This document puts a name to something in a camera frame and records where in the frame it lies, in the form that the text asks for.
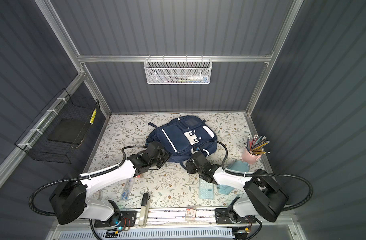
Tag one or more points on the small clear staples box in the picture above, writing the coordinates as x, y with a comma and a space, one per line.
190, 215

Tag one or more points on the light blue calculator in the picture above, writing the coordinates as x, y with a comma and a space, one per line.
206, 190

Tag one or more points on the white wire mesh basket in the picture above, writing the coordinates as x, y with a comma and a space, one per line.
178, 72

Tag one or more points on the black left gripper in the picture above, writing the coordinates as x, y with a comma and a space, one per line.
166, 157

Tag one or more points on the black and cream stapler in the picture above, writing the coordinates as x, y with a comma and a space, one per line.
145, 205

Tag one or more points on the teal pencil case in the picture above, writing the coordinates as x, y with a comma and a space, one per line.
239, 166

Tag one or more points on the black wire wall basket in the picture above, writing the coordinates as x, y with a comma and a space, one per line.
60, 133

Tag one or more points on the pink pencil cup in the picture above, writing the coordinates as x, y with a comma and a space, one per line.
249, 158

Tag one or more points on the clear pen pouch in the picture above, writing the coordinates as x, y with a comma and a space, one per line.
128, 188

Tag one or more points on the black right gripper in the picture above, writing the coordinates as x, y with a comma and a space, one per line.
189, 166

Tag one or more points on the navy blue student backpack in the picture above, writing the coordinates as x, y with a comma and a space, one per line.
183, 136

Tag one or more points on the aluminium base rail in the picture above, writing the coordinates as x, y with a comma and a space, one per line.
176, 217

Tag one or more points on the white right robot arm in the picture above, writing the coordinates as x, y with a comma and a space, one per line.
264, 195

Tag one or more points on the bundle of coloured pencils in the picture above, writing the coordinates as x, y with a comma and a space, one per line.
255, 145

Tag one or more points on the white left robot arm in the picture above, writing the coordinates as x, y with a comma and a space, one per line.
72, 200

